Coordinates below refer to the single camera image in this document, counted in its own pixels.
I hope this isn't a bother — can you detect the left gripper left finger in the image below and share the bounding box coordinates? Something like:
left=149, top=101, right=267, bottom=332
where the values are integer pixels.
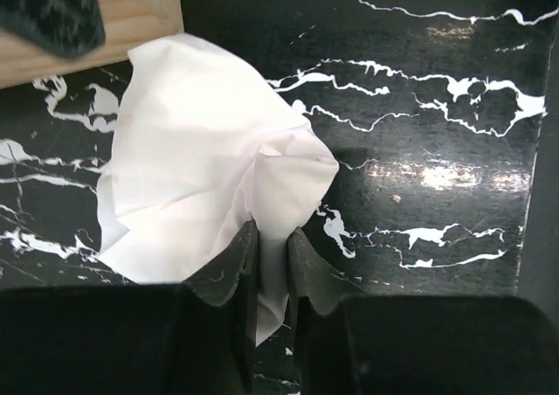
left=1, top=222, right=259, bottom=394

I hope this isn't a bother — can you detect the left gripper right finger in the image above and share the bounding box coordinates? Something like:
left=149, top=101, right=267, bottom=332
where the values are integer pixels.
left=288, top=230, right=558, bottom=394

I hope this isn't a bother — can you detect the white underwear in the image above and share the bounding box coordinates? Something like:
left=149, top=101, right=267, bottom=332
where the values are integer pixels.
left=97, top=34, right=339, bottom=343

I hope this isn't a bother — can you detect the wooden compartment tray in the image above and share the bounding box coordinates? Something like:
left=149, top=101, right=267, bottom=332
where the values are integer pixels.
left=1, top=0, right=183, bottom=87

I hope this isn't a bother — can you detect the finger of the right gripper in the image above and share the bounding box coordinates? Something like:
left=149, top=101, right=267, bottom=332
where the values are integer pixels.
left=1, top=0, right=106, bottom=59

